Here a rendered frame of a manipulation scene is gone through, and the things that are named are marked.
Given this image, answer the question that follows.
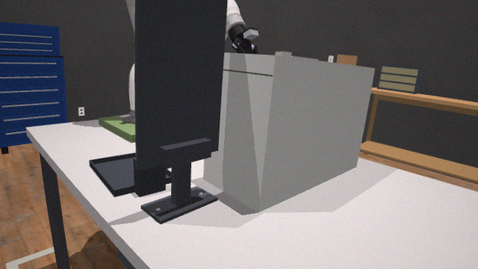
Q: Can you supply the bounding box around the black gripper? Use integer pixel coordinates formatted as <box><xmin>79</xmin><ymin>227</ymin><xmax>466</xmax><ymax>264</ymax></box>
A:
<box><xmin>229</xmin><ymin>24</ymin><xmax>258</xmax><ymax>55</ymax></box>

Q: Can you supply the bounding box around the small tan wooden block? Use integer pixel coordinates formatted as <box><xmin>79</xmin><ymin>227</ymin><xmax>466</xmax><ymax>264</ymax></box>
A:
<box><xmin>337</xmin><ymin>55</ymin><xmax>358</xmax><ymax>66</ymax></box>

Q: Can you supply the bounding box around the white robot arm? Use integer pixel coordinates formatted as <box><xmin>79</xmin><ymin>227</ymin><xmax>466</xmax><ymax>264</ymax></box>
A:
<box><xmin>121</xmin><ymin>0</ymin><xmax>259</xmax><ymax>124</ymax></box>

